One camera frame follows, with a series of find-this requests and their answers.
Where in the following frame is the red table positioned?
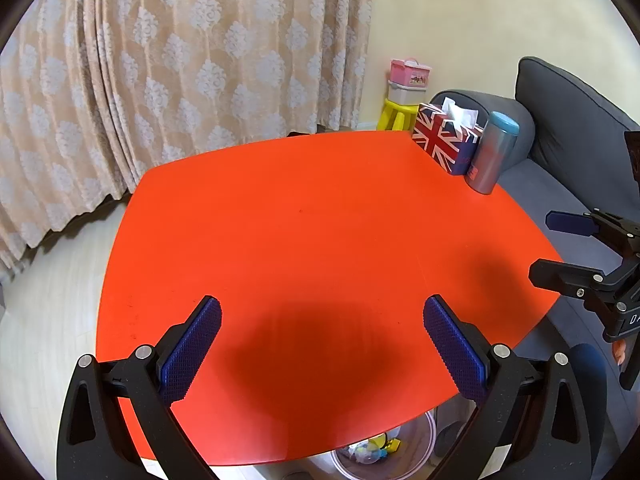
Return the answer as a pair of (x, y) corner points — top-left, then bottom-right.
(97, 130), (566, 467)

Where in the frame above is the grey sofa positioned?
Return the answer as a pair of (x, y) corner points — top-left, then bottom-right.
(427, 56), (640, 461)

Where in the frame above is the grey slipper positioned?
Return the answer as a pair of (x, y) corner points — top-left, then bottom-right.
(435, 420), (473, 456)

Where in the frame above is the white tissue sheet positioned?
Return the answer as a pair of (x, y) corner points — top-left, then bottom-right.
(442, 96), (480, 126)

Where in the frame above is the beige patterned curtain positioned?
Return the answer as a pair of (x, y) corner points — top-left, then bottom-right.
(0, 0), (377, 281)

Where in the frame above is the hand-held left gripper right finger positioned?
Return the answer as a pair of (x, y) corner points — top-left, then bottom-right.
(423, 294), (607, 480)

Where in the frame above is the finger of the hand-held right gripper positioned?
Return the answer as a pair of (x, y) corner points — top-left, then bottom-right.
(546, 210), (640, 261)
(529, 258), (631, 313)

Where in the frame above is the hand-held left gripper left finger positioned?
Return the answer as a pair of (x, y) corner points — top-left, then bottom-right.
(56, 295), (223, 480)

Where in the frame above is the flag print tissue box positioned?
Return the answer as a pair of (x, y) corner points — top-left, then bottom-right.
(411, 102), (485, 175)

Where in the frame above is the grey tumbler with teal lid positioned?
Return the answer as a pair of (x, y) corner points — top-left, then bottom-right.
(464, 111), (521, 195)

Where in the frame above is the yellow plastic stool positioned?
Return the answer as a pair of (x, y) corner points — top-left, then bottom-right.
(376, 100), (420, 132)

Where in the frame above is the pink storage box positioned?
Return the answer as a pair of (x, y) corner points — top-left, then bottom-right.
(390, 58), (432, 87)

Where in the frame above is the clear plastic bin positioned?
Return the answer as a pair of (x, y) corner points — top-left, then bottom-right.
(330, 410), (437, 480)

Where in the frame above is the white storage box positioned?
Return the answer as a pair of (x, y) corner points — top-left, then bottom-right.
(387, 81), (428, 107)

